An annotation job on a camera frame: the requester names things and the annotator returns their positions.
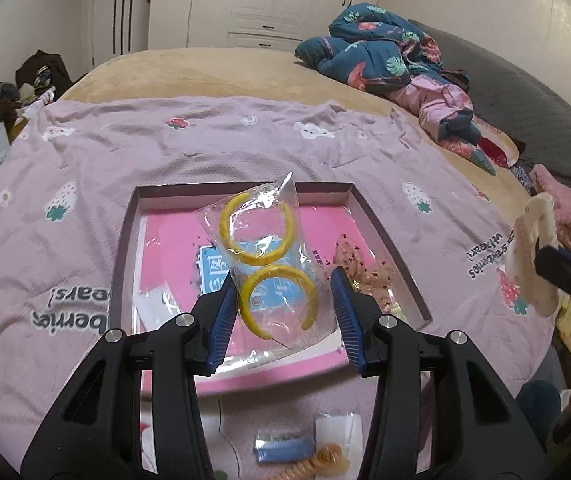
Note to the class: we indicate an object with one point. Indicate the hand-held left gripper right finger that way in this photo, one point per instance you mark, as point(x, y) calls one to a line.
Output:
point(346, 320)

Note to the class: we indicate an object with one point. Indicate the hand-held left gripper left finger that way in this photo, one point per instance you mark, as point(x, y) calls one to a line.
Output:
point(221, 325)

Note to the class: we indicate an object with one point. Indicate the clear bag of yellow hoops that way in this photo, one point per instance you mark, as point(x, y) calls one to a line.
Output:
point(278, 270)

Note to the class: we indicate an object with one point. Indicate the shallow pink-lined cardboard box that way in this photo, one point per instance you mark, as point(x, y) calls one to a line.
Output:
point(175, 240)

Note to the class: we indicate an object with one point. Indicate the small blue clear-lid box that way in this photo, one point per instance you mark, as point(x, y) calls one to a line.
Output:
point(285, 449)

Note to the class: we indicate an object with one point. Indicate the dotted tulle bow packet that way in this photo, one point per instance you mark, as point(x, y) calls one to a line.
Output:
point(365, 270)

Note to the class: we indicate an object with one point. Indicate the blue printed card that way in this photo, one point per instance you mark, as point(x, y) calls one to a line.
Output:
point(210, 272)

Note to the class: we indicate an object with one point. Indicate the pink fluffy cloth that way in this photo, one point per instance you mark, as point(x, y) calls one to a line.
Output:
point(568, 210)

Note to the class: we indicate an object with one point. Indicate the white paper packet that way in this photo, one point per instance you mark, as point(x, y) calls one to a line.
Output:
point(158, 305)

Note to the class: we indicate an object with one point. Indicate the small clear plastic packet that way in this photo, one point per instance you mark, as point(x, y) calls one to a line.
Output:
point(338, 427)

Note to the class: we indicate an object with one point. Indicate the red patterned cloth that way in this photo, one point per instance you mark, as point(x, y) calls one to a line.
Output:
point(490, 147)

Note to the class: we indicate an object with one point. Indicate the grey padded headboard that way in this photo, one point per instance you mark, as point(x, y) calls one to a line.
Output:
point(525, 90)

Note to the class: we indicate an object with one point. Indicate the pink strawberry print blanket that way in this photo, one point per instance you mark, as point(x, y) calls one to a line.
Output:
point(115, 160)

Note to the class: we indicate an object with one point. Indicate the pink garment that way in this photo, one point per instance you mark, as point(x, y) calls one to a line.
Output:
point(440, 105)

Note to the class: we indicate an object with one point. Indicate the blue floral quilt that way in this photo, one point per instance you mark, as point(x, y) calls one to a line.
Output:
point(365, 45)

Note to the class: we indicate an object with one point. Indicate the pile of clothes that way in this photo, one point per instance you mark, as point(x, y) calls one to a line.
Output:
point(20, 102)

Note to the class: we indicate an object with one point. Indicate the black bag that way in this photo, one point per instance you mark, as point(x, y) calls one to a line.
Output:
point(45, 67)

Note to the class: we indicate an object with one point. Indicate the white door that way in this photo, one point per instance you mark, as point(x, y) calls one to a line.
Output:
point(100, 15)

